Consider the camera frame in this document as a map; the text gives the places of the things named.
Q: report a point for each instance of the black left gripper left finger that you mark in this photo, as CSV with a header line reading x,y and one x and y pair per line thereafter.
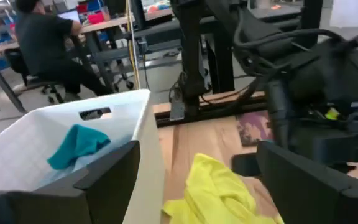
x,y
104,199

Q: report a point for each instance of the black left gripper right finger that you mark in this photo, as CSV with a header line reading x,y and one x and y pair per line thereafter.
x,y
306,199

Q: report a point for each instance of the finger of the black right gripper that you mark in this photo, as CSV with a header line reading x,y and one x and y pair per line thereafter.
x,y
245,165

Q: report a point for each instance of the yellow garment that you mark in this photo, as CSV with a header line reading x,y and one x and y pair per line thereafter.
x,y
216,193

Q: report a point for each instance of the teal garment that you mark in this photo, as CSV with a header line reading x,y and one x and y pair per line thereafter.
x,y
76,146

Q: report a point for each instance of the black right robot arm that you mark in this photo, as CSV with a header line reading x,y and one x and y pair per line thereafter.
x,y
322,62

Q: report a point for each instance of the purple pink patterned cloth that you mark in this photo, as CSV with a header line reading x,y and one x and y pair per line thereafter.
x,y
253,127

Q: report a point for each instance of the white perforated laundry basket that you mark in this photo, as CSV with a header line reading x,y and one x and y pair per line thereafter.
x,y
26,149

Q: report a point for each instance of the black office chair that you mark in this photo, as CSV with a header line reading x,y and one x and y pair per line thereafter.
x,y
26,81

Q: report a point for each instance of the yellow vertical pole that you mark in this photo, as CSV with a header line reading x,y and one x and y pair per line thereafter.
x,y
132,46

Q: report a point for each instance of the person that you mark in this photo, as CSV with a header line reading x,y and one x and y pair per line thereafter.
x,y
48,46

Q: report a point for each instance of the wooden office desk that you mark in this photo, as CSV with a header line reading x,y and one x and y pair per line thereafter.
x,y
110,23

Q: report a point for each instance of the red box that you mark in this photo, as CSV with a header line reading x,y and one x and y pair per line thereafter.
x,y
96,18

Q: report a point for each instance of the computer monitor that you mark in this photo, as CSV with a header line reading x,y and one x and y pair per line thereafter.
x,y
68,15

